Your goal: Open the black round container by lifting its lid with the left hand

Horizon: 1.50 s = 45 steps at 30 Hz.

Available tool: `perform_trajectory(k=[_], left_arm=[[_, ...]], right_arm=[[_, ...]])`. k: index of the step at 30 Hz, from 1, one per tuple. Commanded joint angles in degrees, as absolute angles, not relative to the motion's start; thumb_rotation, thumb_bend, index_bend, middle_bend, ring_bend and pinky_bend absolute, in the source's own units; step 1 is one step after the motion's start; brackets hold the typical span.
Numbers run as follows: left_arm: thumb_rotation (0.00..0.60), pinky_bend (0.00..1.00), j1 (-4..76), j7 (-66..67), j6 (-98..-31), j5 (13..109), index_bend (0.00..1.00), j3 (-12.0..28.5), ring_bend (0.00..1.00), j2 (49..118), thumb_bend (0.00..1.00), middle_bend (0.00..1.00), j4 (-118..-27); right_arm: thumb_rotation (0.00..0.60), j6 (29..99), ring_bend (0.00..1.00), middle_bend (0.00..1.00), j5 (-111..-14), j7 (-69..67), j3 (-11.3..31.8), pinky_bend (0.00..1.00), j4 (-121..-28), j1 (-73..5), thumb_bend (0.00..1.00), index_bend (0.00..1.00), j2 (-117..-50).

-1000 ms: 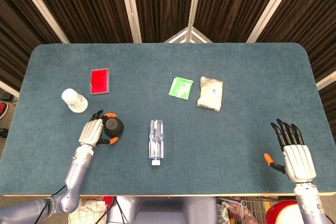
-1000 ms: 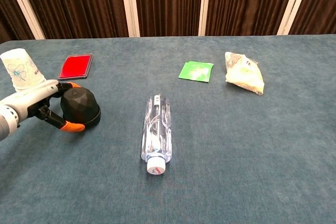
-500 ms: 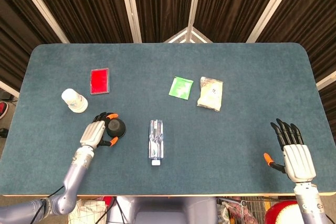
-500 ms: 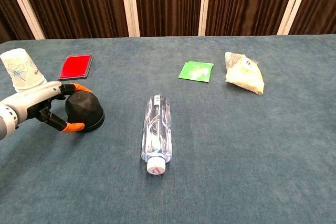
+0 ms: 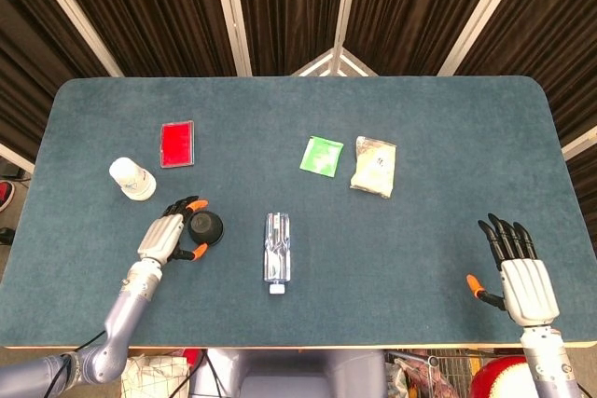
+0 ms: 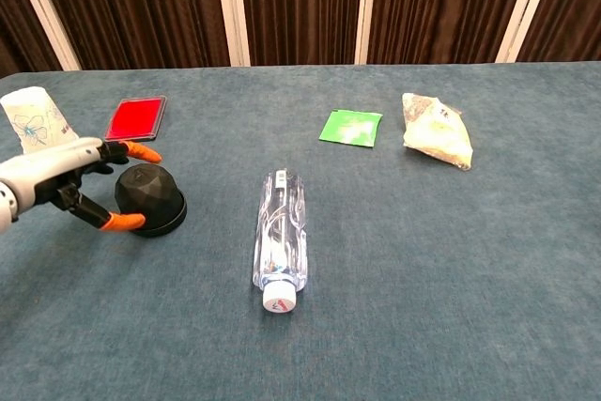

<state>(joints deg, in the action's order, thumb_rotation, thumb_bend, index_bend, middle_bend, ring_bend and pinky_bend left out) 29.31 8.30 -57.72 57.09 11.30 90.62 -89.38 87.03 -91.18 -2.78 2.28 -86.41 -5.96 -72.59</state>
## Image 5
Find metal wire cart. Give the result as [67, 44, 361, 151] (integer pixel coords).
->
[385, 349, 526, 398]

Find blue felt table cover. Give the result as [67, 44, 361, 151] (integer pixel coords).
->
[0, 75, 597, 350]

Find red and white shoe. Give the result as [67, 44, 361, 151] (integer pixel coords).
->
[0, 180, 17, 213]

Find green sachet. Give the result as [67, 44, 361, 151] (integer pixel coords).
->
[298, 135, 345, 178]

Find dark brown pleated curtain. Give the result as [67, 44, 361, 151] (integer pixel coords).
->
[0, 0, 597, 250]

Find beige snack packet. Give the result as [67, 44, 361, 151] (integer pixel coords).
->
[349, 135, 398, 199]

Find clear plastic water bottle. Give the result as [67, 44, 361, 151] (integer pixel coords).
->
[262, 212, 296, 295]

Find white paper cup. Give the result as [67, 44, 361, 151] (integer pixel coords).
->
[108, 157, 158, 202]

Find white triangular frame brace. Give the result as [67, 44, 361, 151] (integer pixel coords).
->
[291, 47, 377, 77]

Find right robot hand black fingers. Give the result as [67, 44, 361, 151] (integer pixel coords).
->
[465, 213, 562, 327]

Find white partition frame post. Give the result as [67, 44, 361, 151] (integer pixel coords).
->
[21, 0, 125, 78]
[437, 0, 534, 77]
[561, 126, 597, 160]
[0, 142, 36, 174]
[331, 0, 361, 76]
[209, 0, 254, 77]

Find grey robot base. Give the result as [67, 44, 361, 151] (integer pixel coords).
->
[204, 349, 388, 398]

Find black cable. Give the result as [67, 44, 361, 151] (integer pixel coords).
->
[174, 349, 220, 398]

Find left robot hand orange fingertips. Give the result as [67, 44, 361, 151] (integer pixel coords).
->
[137, 194, 210, 266]

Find red playing card box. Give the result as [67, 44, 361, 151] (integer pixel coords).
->
[160, 120, 196, 170]

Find black upside-down bowl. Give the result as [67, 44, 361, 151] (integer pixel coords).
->
[187, 211, 226, 247]

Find white checked cloth bag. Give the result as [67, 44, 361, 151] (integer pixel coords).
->
[120, 354, 190, 398]

